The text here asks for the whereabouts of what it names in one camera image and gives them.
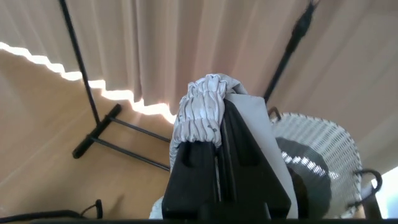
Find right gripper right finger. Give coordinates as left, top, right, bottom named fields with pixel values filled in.
left=216, top=99, right=292, bottom=219

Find pale grey shorts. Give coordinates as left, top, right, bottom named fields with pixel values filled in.
left=149, top=73, right=299, bottom=219

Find black cable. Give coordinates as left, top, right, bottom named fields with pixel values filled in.
left=0, top=198, right=104, bottom=222

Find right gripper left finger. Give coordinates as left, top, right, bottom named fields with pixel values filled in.
left=161, top=141, right=221, bottom=219

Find black clothes rack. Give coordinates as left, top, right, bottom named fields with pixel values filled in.
left=58, top=0, right=321, bottom=172

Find white laundry basket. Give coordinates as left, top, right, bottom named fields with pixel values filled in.
left=267, top=106, right=384, bottom=219

